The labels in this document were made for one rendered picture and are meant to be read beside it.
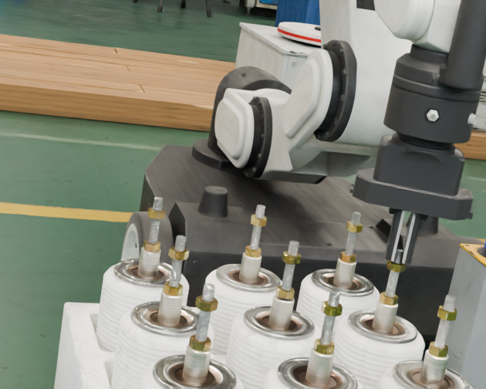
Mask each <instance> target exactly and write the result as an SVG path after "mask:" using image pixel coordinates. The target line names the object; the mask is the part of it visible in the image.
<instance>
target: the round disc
mask: <svg viewBox="0 0 486 389"><path fill-rule="evenodd" d="M277 30H278V34H279V35H281V36H284V37H286V38H289V39H291V40H292V41H294V42H298V43H301V44H304V45H307V46H314V47H319V48H321V26H320V25H311V24H305V23H297V22H281V23H279V26H278V29H277Z"/></svg>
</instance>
